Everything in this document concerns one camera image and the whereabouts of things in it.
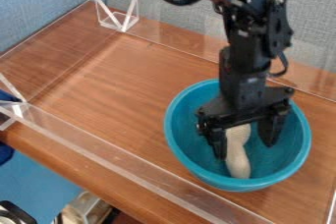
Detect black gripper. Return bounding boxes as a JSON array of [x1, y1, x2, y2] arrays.
[[197, 46, 295, 160]]

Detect white toy mushroom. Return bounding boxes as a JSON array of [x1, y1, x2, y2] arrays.
[[226, 124, 251, 179]]

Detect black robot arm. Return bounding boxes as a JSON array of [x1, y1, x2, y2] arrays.
[[165, 0, 295, 159]]

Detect blue plastic bowl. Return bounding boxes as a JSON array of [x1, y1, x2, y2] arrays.
[[165, 79, 313, 193]]

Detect clear acrylic back barrier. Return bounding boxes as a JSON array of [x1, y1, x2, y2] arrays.
[[127, 16, 336, 102]]

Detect clear acrylic barrier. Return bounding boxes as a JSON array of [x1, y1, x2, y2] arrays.
[[6, 103, 274, 224], [127, 16, 336, 102]]

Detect clear acrylic front barrier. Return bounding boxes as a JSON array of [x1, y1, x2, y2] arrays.
[[6, 103, 274, 224]]

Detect grey clutter below table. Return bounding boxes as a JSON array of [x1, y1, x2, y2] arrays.
[[51, 191, 122, 224]]

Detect blue cloth object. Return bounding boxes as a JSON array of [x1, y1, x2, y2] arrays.
[[0, 88, 22, 166]]

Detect black white device below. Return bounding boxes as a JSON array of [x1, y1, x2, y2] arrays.
[[0, 200, 39, 224]]

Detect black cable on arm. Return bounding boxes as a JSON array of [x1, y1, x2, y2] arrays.
[[270, 52, 291, 79]]

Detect clear acrylic corner bracket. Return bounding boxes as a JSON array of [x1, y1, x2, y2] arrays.
[[95, 0, 139, 32]]

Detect clear acrylic left bracket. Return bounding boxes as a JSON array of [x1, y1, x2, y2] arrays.
[[0, 73, 27, 130]]

